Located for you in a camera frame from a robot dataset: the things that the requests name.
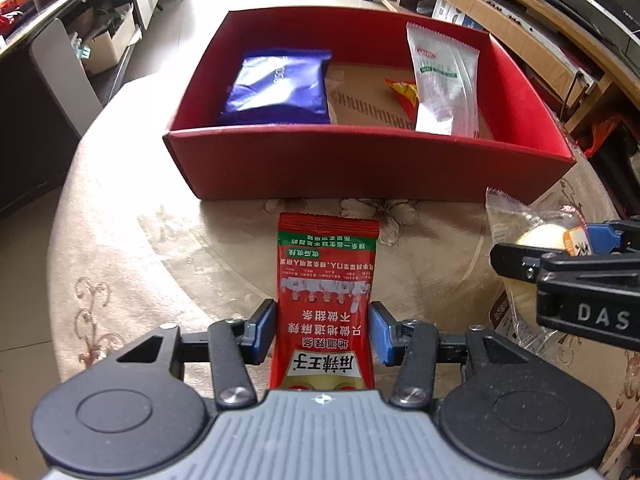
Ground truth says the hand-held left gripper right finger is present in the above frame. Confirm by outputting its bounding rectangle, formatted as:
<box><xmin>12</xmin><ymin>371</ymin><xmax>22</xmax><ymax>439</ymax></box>
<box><xmin>369</xmin><ymin>301</ymin><xmax>531</xmax><ymax>408</ymax></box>

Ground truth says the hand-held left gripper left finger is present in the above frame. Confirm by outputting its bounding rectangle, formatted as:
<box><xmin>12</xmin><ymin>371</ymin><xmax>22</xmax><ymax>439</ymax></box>
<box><xmin>115</xmin><ymin>299</ymin><xmax>278</xmax><ymax>409</ymax></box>

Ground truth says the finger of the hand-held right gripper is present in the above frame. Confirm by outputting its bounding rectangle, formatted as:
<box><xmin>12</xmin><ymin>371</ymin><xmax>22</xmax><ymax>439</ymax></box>
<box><xmin>585</xmin><ymin>219</ymin><xmax>640</xmax><ymax>255</ymax></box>
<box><xmin>490</xmin><ymin>242</ymin><xmax>640</xmax><ymax>286</ymax></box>

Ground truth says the bun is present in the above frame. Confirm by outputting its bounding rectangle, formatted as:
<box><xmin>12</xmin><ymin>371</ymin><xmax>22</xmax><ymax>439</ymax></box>
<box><xmin>486</xmin><ymin>187</ymin><xmax>596</xmax><ymax>323</ymax></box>

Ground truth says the red green snack packet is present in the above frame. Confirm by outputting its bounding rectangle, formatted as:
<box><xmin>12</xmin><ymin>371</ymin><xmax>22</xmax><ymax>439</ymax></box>
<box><xmin>268</xmin><ymin>212</ymin><xmax>381</xmax><ymax>392</ymax></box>

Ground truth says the red cardboard box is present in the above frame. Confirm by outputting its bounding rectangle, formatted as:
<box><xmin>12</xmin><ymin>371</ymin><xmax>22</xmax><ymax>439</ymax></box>
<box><xmin>162</xmin><ymin>7</ymin><xmax>577</xmax><ymax>203</ymax></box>

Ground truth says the white grey snack packet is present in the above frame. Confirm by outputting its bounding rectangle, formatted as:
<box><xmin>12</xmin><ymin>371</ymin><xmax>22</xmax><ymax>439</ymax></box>
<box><xmin>406</xmin><ymin>22</ymin><xmax>482</xmax><ymax>137</ymax></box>

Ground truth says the red yellow snack packet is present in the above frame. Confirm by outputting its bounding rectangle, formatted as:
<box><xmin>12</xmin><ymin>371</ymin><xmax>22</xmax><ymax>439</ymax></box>
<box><xmin>384</xmin><ymin>77</ymin><xmax>420</xmax><ymax>121</ymax></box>

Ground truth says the dark blue snack packet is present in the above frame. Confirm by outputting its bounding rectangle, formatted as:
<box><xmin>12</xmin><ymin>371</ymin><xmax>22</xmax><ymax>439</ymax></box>
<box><xmin>218</xmin><ymin>49</ymin><xmax>333</xmax><ymax>125</ymax></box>

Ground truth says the small orange plastic bag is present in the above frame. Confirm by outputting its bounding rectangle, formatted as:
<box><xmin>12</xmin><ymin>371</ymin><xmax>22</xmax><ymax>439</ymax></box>
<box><xmin>584</xmin><ymin>115</ymin><xmax>627</xmax><ymax>159</ymax></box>

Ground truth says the white set-top box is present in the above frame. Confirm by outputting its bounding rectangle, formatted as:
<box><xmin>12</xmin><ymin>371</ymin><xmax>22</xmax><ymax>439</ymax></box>
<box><xmin>492</xmin><ymin>0</ymin><xmax>552</xmax><ymax>37</ymax></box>

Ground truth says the blue white box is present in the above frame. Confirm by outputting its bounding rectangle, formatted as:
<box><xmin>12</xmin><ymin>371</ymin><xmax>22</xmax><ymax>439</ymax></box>
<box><xmin>432</xmin><ymin>0</ymin><xmax>482</xmax><ymax>29</ymax></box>

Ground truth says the dark long side table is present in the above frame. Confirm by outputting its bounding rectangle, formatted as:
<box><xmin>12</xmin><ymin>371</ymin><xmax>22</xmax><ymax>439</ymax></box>
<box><xmin>0</xmin><ymin>0</ymin><xmax>132</xmax><ymax>217</ymax></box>

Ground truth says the open cardboard box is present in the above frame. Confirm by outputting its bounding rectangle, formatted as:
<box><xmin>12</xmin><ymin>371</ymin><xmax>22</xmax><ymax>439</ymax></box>
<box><xmin>75</xmin><ymin>10</ymin><xmax>142</xmax><ymax>77</ymax></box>

